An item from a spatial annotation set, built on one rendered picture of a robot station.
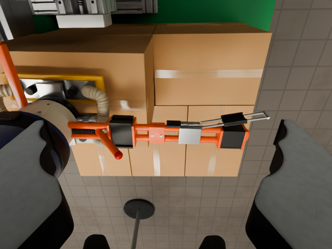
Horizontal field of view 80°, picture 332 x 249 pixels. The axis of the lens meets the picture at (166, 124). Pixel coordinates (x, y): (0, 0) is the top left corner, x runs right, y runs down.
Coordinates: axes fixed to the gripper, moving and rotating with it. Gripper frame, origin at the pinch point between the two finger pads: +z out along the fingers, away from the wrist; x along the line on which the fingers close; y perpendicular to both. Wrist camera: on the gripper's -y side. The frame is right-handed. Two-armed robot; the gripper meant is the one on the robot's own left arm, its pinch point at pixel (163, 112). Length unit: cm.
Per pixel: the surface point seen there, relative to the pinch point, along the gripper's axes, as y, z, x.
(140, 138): 32, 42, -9
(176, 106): 48, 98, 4
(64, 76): 15, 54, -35
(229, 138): 31, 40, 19
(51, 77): 15, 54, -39
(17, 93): 16, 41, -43
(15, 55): 9, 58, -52
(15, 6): -5, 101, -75
